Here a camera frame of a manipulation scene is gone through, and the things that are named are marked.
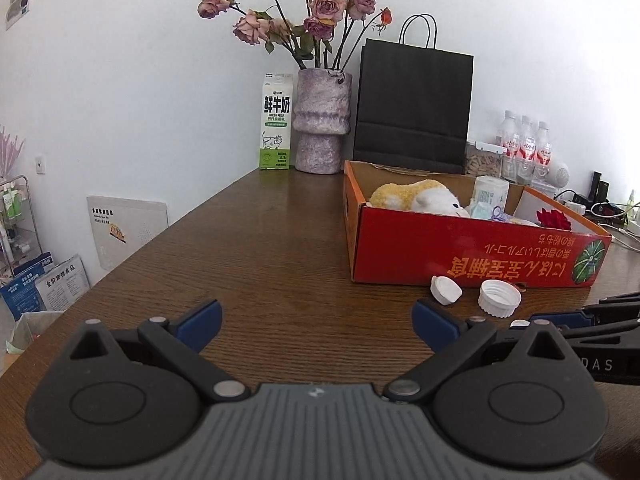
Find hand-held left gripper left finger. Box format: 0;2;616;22
69;299;251;403

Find dried pink rose bouquet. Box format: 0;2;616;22
197;0;393;72

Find blue printed packet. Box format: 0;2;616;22
0;252;53;321

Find yellow white plush toy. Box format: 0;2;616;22
369;179;471;218

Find wide white screw cap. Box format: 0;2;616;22
477;280;522;318

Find white puck charger cable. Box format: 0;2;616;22
612;230;640;252

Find white printed tin box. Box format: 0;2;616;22
525;180;556;200

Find red label water bottle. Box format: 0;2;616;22
495;110;521;161
532;121;553;176
517;115;537;166

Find purple textured vase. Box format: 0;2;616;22
292;68;353;176

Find round white speaker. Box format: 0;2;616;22
547;161;571;188

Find pink dried grass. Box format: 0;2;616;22
0;125;25;178

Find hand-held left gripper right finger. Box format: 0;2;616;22
382;297;581;403

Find clear seed storage jar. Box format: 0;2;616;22
465;141;503;178

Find red orange cardboard box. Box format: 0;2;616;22
343;160;613;288

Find green white milk carton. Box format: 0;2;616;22
259;72;294;171

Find white wall panel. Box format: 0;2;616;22
86;196;169;273

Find small white bottle cap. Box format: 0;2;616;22
430;275;463;306

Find red artificial flower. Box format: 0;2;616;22
536;207;572;232

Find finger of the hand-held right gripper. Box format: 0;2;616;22
530;291;640;330
559;324;640;350

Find metal wire shelf rack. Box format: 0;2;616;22
0;175;43;281

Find trash bin with bag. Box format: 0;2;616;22
5;310;63;356

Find black paper bag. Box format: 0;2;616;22
352;14;474;176

